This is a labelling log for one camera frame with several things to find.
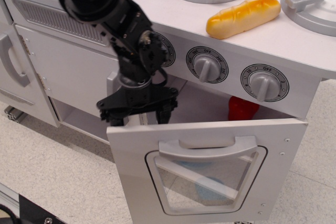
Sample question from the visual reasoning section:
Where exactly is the red toy pepper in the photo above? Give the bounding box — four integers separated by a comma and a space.
228, 96, 260, 121

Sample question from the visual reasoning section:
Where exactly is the aluminium frame rail left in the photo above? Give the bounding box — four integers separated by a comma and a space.
4, 106, 27, 123

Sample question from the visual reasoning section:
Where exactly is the grey control knob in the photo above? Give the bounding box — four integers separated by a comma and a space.
154, 32, 176, 67
186, 46, 229, 83
240, 64, 289, 102

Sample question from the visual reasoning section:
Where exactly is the white toy kitchen body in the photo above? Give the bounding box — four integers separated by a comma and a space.
0, 0, 336, 217

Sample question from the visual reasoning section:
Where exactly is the grey oven door handle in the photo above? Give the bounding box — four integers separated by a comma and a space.
159, 136, 258, 162

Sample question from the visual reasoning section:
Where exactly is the grey right stove burner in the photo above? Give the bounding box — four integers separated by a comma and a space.
280, 0, 335, 37

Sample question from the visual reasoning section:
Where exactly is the aluminium frame rail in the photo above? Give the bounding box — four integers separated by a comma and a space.
4, 106, 27, 123
234, 221, 254, 224

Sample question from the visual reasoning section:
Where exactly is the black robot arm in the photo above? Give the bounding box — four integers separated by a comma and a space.
59, 0, 178, 126

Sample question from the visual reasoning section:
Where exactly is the yellow toy bread loaf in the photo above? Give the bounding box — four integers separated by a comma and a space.
206, 0, 281, 40

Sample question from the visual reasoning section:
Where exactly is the grey middle control knob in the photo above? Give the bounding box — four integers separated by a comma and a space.
186, 46, 229, 83

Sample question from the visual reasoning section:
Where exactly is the grey right control knob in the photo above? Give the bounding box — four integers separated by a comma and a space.
240, 64, 289, 102

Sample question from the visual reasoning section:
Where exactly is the white cabinet door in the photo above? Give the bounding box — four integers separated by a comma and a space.
14, 24, 144, 136

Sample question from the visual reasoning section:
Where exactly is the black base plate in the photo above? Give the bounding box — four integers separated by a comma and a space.
0, 194, 66, 224

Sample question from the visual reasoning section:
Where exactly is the white toy oven door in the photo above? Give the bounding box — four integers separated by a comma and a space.
107, 118, 307, 223

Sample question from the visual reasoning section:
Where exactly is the grey left control knob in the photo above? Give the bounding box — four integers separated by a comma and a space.
154, 32, 176, 67

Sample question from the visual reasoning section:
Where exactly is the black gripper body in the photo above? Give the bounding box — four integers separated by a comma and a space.
97, 83, 179, 122

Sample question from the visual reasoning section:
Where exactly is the white far-left door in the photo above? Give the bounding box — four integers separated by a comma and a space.
1, 23, 60, 127

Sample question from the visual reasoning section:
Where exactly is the grey far-left door handle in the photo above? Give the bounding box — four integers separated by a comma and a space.
0, 33, 30, 88

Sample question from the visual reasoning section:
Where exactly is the grey cabinet door handle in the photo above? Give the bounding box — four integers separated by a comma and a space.
107, 71, 122, 104

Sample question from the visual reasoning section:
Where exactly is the aluminium frame rail bottom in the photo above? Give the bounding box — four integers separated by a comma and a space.
234, 221, 254, 224

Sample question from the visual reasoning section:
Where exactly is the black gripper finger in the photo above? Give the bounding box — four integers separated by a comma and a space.
156, 105, 171, 124
109, 117, 124, 126

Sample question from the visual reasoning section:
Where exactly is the grey vent grille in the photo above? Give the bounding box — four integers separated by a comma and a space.
12, 0, 109, 47

